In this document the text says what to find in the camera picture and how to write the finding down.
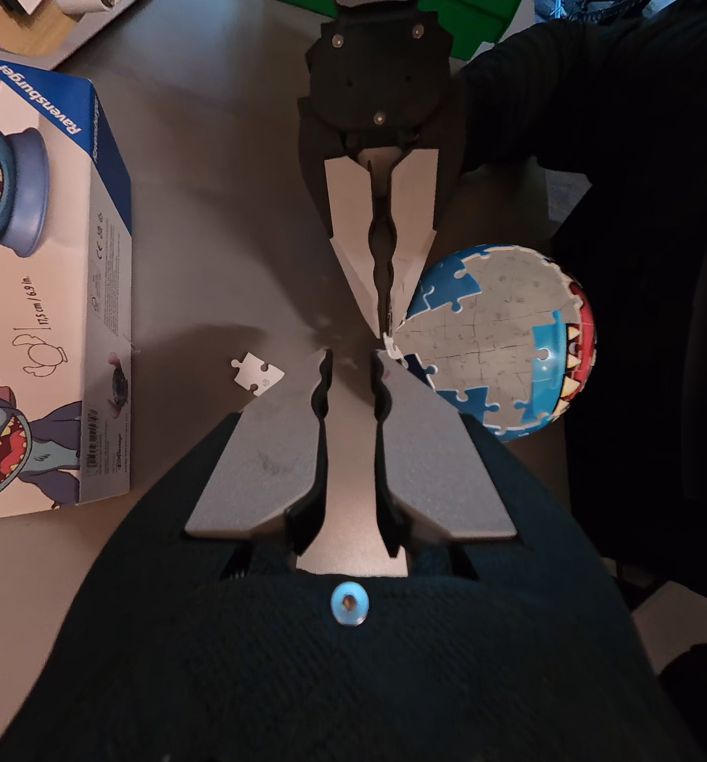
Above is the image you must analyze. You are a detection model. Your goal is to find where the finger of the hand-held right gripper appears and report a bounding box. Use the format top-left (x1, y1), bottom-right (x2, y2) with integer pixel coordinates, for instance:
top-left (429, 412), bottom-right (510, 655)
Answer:
top-left (384, 113), bottom-right (466, 339)
top-left (297, 104), bottom-right (390, 341)

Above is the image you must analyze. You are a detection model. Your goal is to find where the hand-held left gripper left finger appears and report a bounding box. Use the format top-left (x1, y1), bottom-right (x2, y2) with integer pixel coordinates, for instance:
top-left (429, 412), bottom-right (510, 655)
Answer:
top-left (183, 349), bottom-right (335, 556)

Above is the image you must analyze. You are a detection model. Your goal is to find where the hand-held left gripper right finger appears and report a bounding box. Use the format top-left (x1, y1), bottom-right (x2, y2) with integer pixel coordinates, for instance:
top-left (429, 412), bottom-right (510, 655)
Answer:
top-left (370, 349), bottom-right (518, 560)

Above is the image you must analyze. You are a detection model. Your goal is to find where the white puzzle piece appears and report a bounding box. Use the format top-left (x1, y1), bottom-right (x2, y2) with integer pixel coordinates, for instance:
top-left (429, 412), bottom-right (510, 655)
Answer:
top-left (231, 351), bottom-right (286, 398)

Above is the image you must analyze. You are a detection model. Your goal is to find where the blue puzzle ball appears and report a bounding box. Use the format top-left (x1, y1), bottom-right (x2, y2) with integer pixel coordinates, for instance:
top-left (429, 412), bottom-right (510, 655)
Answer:
top-left (383, 243), bottom-right (598, 443)

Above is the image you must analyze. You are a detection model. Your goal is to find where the person's right forearm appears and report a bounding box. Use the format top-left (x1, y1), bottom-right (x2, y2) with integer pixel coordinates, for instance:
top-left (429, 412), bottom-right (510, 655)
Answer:
top-left (451, 0), bottom-right (707, 179)

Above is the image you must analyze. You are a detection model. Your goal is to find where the cartoon puzzle box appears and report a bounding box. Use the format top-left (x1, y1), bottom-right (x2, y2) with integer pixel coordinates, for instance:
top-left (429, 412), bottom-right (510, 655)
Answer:
top-left (0, 54), bottom-right (134, 523)

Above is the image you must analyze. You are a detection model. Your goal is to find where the green plastic bin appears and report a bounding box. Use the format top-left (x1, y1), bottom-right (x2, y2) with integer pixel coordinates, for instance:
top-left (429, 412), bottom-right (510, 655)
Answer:
top-left (418, 0), bottom-right (524, 62)

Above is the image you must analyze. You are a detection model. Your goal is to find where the person's dark clothing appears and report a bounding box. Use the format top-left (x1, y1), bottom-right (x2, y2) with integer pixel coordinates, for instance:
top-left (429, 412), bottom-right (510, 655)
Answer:
top-left (553, 155), bottom-right (707, 572)

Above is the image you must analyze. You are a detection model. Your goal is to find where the white stand base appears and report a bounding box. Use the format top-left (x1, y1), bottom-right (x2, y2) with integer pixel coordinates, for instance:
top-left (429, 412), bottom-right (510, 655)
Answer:
top-left (50, 0), bottom-right (141, 70)

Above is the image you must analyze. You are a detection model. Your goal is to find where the wooden document board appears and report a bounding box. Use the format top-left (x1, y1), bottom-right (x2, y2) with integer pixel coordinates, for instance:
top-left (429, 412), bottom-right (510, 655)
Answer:
top-left (0, 0), bottom-right (113, 57)

